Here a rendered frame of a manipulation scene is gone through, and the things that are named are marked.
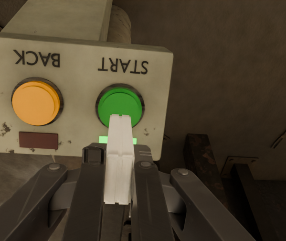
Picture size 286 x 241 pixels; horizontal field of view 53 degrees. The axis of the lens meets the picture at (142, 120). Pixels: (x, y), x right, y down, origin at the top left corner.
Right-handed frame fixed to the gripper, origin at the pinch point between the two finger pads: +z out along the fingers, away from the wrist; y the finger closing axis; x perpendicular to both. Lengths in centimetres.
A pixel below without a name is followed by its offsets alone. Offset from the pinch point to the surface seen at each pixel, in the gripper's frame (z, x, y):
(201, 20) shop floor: 70, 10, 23
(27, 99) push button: 8.0, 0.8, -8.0
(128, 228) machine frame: 95, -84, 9
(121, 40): 50, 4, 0
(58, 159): 22.3, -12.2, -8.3
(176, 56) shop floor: 74, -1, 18
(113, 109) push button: 8.0, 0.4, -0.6
